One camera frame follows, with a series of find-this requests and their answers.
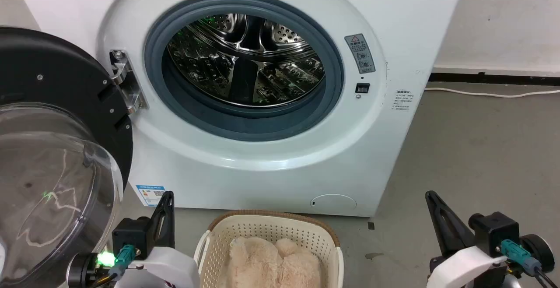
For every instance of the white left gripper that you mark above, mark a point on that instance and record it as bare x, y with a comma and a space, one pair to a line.
175, 268

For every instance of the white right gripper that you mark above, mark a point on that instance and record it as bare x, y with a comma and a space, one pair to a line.
468, 266

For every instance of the white front-load washing machine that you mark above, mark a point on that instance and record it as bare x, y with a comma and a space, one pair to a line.
262, 183

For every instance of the blue energy label sticker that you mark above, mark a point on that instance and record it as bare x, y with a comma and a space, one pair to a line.
150, 195

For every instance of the black round left wrist housing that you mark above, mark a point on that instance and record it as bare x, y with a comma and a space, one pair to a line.
85, 270

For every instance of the black round wrist housing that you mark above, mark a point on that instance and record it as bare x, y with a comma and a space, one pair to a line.
85, 270
539, 253

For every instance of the black round right wrist housing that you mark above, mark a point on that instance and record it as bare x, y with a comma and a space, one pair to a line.
539, 253

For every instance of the cream perforated laundry basket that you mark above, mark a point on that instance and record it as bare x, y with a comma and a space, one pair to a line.
262, 229

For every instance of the round white filter cover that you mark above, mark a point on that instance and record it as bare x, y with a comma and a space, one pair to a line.
333, 202

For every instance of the beige fluffy plush fabric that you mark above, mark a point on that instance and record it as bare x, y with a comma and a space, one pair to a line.
271, 266

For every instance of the grey rubber door gasket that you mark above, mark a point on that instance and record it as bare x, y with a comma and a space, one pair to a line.
245, 124

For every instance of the small printed text sticker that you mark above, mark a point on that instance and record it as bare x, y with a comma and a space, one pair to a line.
401, 100

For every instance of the chrome door hinge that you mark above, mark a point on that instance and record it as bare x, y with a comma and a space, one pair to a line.
127, 82

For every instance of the black door latch slot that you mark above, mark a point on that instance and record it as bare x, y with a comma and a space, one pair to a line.
362, 88

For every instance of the stainless steel washer drum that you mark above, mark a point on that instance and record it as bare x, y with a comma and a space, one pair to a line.
267, 82

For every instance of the black round washer door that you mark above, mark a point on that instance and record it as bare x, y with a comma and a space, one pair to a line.
52, 73

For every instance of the grey warning sticker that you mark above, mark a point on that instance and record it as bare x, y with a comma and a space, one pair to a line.
360, 54

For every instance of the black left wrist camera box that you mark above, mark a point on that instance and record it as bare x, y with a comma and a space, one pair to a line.
131, 234

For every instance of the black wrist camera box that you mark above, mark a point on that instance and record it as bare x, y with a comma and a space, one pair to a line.
131, 234
494, 233

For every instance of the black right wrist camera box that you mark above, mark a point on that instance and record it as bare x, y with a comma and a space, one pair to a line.
494, 233

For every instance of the black wall baseboard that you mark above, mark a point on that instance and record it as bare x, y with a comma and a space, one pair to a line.
494, 79

